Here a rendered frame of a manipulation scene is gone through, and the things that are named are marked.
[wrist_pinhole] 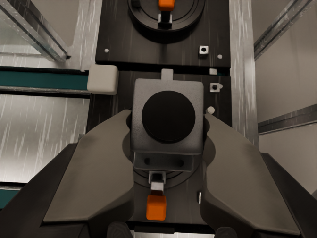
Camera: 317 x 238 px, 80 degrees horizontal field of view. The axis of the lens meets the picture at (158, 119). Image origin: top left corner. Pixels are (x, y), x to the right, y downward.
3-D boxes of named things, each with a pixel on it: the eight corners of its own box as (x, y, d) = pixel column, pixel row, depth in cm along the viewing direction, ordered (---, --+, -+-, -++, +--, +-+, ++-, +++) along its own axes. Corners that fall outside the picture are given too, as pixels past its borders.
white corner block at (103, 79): (119, 98, 34) (114, 90, 30) (93, 97, 34) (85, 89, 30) (121, 74, 35) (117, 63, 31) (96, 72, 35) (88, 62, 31)
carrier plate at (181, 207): (230, 222, 30) (235, 227, 28) (79, 214, 30) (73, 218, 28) (227, 80, 35) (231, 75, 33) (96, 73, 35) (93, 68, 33)
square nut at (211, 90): (217, 94, 32) (220, 92, 31) (208, 93, 32) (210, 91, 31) (217, 85, 33) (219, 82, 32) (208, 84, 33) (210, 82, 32)
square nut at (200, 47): (206, 57, 34) (208, 54, 33) (197, 56, 34) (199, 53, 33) (206, 48, 34) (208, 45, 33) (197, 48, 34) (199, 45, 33)
